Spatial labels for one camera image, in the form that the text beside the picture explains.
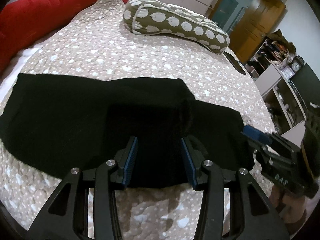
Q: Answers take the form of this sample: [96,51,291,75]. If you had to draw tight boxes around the black pants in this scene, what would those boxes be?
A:
[1,74,254,189]

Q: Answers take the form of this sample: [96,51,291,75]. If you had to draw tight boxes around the dark television screen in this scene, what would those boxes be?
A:
[291,63,319,114]

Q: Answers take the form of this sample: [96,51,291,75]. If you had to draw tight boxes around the white shelf unit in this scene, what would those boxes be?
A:
[245,62,307,146]

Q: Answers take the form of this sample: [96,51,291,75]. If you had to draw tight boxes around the black phone on bed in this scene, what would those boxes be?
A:
[223,51,246,75]

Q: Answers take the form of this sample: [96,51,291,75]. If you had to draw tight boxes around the small round clock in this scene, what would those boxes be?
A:
[291,61,301,73]

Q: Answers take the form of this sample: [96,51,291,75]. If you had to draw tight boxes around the brown wooden door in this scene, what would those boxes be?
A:
[207,0,287,63]

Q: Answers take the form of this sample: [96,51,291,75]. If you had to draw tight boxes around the white bed sheet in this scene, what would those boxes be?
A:
[1,44,43,98]

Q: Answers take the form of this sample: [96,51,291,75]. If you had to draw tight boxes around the olive white-spotted pillow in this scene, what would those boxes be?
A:
[123,0,230,54]

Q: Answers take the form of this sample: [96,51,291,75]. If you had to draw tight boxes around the beige dotted quilt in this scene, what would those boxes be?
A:
[0,0,278,240]

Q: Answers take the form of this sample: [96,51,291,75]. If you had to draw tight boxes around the long red pillow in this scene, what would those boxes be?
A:
[1,0,128,72]

